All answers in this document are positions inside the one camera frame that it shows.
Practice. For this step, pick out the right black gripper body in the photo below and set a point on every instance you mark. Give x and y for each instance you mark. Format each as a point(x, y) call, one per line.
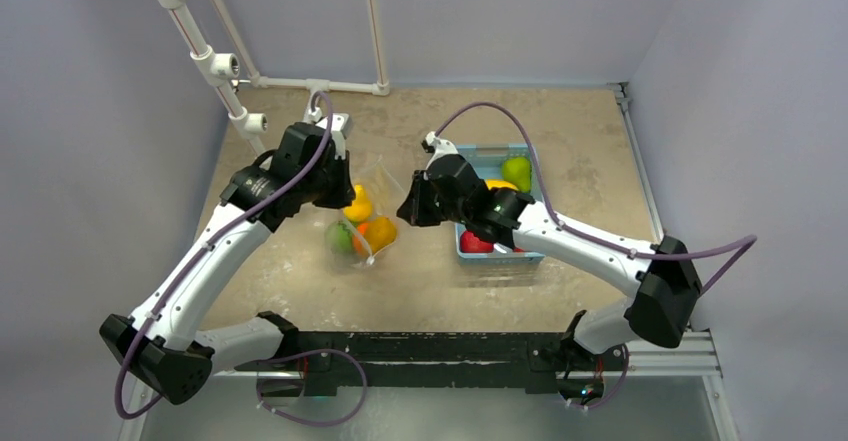
point(416, 201)

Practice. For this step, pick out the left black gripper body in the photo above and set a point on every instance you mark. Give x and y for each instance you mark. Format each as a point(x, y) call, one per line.
point(328, 187)

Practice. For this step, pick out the orange mango fruit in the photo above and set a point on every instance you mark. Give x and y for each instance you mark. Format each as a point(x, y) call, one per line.
point(380, 233)

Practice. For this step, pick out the clear zip top bag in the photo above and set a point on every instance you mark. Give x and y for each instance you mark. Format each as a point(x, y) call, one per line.
point(385, 193)

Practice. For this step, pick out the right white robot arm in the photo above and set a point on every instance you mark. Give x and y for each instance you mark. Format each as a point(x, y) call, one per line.
point(640, 315)

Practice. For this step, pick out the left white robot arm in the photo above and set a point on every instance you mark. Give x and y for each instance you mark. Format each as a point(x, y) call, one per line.
point(160, 342)

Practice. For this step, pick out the yellow mango fruit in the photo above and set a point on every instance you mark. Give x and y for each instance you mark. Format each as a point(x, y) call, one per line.
point(500, 184)

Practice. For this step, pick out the light blue plastic basket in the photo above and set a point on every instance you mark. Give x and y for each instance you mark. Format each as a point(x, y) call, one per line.
point(497, 218)

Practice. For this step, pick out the red apple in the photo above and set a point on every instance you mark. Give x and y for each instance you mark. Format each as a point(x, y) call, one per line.
point(471, 244)

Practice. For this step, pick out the green pear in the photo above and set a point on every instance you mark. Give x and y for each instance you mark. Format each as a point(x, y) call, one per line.
point(518, 171)

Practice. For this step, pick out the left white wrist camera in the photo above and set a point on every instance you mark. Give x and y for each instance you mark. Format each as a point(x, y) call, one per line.
point(340, 126)

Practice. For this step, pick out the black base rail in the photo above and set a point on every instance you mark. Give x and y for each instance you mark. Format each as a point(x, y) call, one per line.
point(535, 362)

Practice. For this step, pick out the white pipe frame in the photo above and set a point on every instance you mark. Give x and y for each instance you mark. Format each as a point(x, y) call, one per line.
point(223, 72)

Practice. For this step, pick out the aluminium frame rail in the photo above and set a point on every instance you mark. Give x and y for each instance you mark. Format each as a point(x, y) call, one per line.
point(696, 357)

